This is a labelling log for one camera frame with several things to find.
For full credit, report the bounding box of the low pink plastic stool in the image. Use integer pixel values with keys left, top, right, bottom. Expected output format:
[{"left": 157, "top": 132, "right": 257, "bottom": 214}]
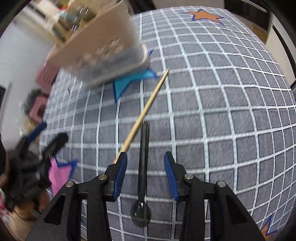
[{"left": 29, "top": 96, "right": 48, "bottom": 123}]

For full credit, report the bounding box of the tall pink plastic stool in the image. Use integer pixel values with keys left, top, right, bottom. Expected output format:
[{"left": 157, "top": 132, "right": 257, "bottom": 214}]
[{"left": 36, "top": 63, "right": 60, "bottom": 95}]

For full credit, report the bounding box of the grey checked tablecloth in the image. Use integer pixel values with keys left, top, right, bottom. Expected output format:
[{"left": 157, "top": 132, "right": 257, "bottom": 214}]
[{"left": 40, "top": 6, "right": 295, "bottom": 240}]

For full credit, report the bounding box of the beige utensil holder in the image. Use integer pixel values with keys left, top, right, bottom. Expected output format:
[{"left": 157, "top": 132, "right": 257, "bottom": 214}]
[{"left": 47, "top": 1, "right": 150, "bottom": 87}]

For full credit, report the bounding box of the cardboard box on floor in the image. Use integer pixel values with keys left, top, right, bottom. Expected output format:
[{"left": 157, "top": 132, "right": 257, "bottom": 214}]
[{"left": 241, "top": 9, "right": 271, "bottom": 44}]

